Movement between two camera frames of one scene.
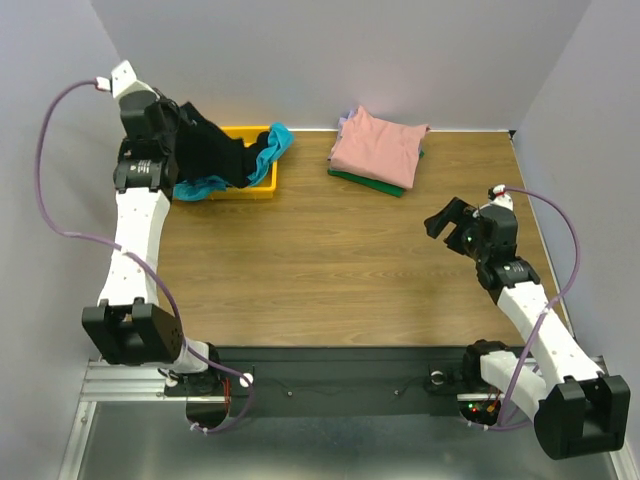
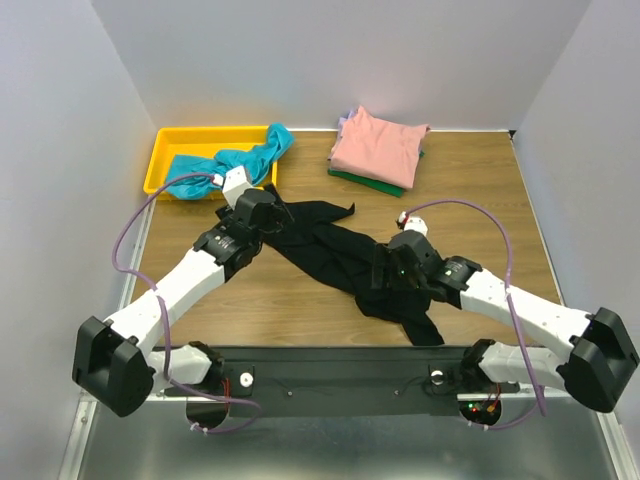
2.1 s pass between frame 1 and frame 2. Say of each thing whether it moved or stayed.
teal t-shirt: stayed
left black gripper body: moved
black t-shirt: moved
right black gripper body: moved
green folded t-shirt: stayed
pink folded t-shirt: stayed
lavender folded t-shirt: stayed
